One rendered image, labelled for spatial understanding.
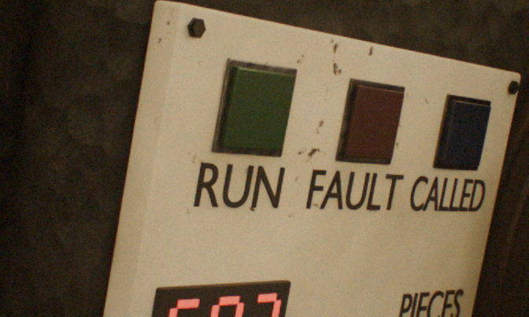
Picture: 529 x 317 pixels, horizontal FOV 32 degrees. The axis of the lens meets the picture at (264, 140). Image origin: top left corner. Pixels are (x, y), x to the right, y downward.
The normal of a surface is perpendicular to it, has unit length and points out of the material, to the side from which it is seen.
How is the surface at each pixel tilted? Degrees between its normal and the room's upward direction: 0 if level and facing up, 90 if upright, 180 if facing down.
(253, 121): 90
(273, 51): 90
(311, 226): 90
